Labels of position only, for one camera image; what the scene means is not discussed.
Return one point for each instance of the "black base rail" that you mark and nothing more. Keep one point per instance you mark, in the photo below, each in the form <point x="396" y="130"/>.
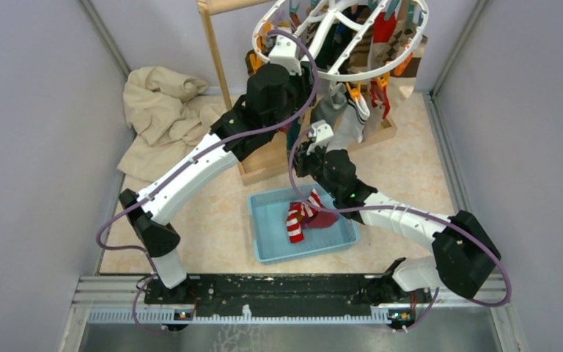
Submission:
<point x="251" y="299"/>

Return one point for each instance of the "red white striped sock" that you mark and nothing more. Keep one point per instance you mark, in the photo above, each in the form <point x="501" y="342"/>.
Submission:
<point x="295" y="214"/>

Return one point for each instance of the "red sock at right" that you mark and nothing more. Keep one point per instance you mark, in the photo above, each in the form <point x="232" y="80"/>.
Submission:
<point x="383" y="29"/>

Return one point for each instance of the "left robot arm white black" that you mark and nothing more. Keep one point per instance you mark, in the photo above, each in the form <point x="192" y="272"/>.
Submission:
<point x="274" y="98"/>

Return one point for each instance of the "orange hanger clip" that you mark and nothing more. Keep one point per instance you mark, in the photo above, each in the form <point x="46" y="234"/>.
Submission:
<point x="354" y="91"/>

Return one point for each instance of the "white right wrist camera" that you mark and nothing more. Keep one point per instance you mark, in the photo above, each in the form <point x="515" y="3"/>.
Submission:
<point x="319" y="135"/>

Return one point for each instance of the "maroon purple yellow sock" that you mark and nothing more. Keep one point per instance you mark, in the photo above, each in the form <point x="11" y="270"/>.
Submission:
<point x="314" y="219"/>

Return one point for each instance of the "white black striped sock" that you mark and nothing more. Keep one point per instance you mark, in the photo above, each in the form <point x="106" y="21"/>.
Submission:
<point x="351" y="126"/>

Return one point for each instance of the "red and cream sock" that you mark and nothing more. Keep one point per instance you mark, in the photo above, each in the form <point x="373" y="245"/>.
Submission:
<point x="379" y="96"/>

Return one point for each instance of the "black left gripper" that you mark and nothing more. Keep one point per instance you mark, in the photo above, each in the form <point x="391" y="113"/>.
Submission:
<point x="305" y="81"/>

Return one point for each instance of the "white plastic sock hanger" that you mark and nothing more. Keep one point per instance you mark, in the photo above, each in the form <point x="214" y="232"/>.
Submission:
<point x="328" y="55"/>

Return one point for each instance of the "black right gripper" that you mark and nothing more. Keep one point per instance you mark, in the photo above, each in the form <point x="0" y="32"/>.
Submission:
<point x="300" y="158"/>

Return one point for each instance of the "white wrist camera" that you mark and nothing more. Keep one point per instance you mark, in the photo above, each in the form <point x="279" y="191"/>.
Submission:
<point x="319" y="135"/>
<point x="287" y="53"/>

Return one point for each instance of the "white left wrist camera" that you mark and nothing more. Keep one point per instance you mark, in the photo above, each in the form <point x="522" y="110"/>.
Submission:
<point x="287" y="53"/>

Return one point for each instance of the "grey ankle sock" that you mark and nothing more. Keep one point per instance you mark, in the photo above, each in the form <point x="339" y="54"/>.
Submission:
<point x="330" y="107"/>

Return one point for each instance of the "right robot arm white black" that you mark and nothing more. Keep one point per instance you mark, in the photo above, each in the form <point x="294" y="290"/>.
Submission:
<point x="462" y="255"/>

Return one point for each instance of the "cream brown patch sock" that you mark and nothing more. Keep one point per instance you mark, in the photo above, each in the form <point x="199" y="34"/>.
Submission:
<point x="402" y="80"/>

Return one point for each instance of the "light blue plastic basket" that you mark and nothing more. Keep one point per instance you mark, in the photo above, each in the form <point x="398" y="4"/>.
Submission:
<point x="285" y="229"/>

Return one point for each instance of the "wooden hanger stand frame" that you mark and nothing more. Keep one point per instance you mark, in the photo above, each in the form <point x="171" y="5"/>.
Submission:
<point x="412" y="18"/>

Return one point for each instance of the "beige crumpled cloth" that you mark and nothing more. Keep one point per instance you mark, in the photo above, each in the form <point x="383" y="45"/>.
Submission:
<point x="170" y="116"/>

